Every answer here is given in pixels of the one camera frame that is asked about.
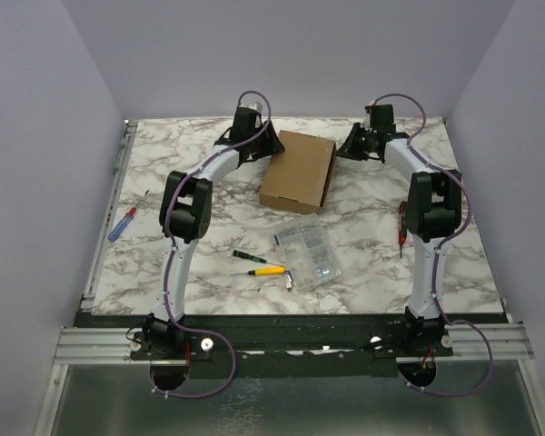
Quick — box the brown cardboard express box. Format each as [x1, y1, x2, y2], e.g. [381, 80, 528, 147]
[259, 131, 336, 214]

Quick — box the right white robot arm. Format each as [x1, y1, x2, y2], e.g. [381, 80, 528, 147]
[337, 103, 462, 355]

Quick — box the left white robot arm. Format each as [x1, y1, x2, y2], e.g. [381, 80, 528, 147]
[151, 104, 284, 322]

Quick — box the clear plastic screw organizer box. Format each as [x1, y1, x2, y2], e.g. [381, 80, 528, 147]
[272, 213, 343, 291]

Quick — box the black green precision screwdriver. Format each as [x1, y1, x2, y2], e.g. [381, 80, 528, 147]
[233, 250, 268, 263]

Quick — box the red blue screwdriver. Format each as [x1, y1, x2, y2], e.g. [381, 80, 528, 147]
[107, 190, 150, 243]

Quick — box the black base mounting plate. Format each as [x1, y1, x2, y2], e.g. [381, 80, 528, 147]
[130, 314, 452, 378]

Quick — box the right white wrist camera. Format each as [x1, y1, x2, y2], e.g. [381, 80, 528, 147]
[361, 113, 374, 132]

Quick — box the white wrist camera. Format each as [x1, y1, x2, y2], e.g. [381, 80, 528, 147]
[361, 113, 374, 132]
[248, 102, 263, 113]

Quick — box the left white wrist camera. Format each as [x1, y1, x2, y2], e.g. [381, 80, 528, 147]
[248, 102, 263, 113]

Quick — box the yellow handled screwdriver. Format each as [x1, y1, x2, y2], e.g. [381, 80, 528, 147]
[231, 266, 286, 277]

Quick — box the aluminium frame rail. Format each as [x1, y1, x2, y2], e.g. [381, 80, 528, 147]
[36, 319, 545, 435]

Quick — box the left side metal rail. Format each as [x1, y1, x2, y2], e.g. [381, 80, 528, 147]
[80, 120, 138, 311]

